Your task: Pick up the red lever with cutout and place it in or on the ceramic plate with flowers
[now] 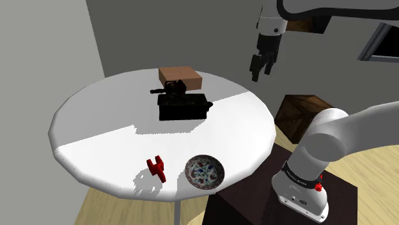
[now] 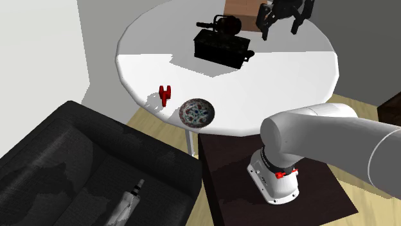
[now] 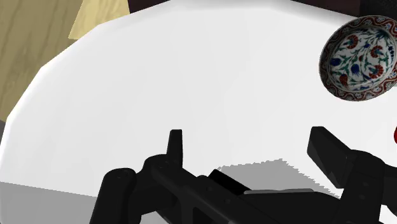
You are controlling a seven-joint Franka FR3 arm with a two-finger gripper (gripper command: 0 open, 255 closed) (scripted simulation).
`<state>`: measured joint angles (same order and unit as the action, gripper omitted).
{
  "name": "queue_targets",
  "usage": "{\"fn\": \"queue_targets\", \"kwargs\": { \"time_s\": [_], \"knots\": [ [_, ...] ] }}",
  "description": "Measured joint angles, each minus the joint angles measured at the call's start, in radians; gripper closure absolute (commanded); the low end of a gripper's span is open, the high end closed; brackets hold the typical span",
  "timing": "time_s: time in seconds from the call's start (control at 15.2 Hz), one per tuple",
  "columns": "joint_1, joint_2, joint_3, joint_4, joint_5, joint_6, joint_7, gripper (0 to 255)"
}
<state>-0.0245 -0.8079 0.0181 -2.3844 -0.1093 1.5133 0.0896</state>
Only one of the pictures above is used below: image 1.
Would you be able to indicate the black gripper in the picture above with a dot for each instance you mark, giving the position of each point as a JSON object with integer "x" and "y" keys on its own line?
{"x": 268, "y": 45}

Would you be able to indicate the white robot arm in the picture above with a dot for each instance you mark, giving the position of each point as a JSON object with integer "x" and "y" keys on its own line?
{"x": 324, "y": 146}

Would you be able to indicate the brown wooden crate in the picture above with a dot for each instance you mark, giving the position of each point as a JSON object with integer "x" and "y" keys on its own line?
{"x": 296, "y": 115}

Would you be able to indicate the brown cardboard box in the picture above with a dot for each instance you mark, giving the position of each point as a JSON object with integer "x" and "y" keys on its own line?
{"x": 184, "y": 74}

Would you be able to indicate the black rectangular box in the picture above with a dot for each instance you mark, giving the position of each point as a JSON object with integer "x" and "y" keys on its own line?
{"x": 182, "y": 107}

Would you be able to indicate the black small appliance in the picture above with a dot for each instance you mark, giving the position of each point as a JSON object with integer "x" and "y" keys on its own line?
{"x": 173, "y": 88}

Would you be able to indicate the floral patterned bowl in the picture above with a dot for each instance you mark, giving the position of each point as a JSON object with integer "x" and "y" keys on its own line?
{"x": 204, "y": 172}

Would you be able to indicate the grey framed window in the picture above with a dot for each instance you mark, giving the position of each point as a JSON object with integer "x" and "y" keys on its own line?
{"x": 381, "y": 43}

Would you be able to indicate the dark robot stand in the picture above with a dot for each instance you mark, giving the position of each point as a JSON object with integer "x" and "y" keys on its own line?
{"x": 249, "y": 199}

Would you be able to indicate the red toy figure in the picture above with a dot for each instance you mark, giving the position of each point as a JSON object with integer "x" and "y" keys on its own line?
{"x": 156, "y": 167}

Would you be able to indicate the white round table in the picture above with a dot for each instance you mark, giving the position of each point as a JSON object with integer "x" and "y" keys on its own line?
{"x": 106, "y": 124}

